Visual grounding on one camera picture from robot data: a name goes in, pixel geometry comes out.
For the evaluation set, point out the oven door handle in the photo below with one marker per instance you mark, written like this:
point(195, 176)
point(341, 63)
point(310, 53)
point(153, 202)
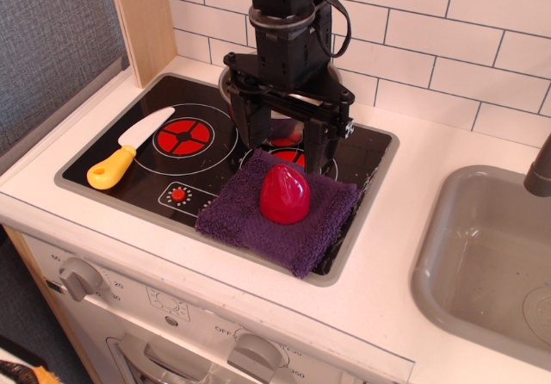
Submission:
point(165, 362)

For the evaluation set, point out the red toy strawberry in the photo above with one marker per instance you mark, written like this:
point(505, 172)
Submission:
point(285, 195)

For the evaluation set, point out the silver metal bowl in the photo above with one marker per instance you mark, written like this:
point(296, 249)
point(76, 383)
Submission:
point(322, 98)

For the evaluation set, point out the grey left oven knob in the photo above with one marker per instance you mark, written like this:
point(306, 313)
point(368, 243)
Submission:
point(79, 278)

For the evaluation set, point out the black toy stovetop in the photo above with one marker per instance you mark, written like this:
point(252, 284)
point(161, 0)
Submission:
point(184, 165)

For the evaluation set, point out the wooden side post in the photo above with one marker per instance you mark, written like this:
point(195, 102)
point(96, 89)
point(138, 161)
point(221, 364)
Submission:
point(147, 30)

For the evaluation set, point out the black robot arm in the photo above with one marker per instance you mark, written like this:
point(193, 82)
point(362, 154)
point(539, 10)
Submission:
point(294, 15)

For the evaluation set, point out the orange fuzzy object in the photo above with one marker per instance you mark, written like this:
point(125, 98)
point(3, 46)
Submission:
point(18, 373)

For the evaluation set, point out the purple folded towel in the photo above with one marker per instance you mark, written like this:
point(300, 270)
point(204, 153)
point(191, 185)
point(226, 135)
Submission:
point(235, 216)

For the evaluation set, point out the grey oven knob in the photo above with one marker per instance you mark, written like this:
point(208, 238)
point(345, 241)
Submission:
point(256, 357)
point(79, 278)

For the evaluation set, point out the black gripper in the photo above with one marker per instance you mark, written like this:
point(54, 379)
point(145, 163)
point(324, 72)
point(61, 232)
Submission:
point(286, 60)

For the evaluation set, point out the grey toy sink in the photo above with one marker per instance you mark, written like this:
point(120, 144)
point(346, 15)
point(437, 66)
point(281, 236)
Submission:
point(483, 272)

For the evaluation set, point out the toy knife yellow handle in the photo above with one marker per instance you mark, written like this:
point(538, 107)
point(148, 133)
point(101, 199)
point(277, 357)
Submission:
point(107, 173)

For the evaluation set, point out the grey faucet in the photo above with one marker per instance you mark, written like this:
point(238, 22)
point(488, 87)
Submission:
point(538, 178)

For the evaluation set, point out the grey right oven knob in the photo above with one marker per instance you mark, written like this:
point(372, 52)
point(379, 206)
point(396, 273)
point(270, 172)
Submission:
point(256, 357)

